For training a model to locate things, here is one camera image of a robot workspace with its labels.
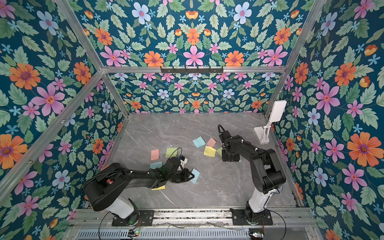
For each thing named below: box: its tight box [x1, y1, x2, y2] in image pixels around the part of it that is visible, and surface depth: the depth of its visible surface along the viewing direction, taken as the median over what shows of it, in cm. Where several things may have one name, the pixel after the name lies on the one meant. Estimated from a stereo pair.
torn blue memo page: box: [192, 136, 206, 149], surface depth 104 cm
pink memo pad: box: [150, 149, 159, 161], surface depth 98 cm
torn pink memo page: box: [207, 137, 217, 148], surface depth 104 cm
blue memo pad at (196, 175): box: [189, 168, 201, 184], surface depth 88 cm
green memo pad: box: [165, 147, 178, 158], surface depth 98 cm
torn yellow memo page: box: [204, 145, 217, 157], surface depth 100 cm
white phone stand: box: [253, 100, 287, 145], surface depth 86 cm
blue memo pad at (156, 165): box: [150, 161, 163, 169], surface depth 95 cm
